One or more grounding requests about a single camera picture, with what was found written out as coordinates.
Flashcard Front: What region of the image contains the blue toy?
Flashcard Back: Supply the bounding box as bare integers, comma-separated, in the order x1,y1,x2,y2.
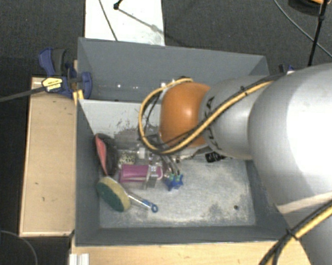
162,172,185,193

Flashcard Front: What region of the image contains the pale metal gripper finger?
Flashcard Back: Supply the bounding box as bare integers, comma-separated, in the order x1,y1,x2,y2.
144,165,161,190
134,147,149,167

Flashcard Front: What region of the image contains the pale wood board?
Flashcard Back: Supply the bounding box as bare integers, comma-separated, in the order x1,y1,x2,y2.
18,76,83,240

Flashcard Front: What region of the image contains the black cylinder on white bracket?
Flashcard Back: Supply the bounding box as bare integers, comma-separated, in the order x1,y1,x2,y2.
178,146,227,164

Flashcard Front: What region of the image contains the pink and black round brush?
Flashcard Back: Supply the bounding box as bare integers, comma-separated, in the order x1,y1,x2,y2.
92,132,119,178

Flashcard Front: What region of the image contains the grey metal bin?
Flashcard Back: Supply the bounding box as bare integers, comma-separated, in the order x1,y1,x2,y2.
68,36,297,256

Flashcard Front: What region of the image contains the magenta block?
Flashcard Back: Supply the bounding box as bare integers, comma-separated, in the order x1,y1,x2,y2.
117,162,165,186

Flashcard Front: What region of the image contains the yellow and green round sponge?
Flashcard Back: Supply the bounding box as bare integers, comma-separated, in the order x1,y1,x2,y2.
93,175,133,213

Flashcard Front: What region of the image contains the metal tool with blue handle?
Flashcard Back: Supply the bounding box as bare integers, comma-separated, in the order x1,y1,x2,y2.
126,191,160,213

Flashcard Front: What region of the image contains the white speckled sponge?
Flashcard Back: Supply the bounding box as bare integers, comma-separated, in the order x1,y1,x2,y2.
117,150,136,166

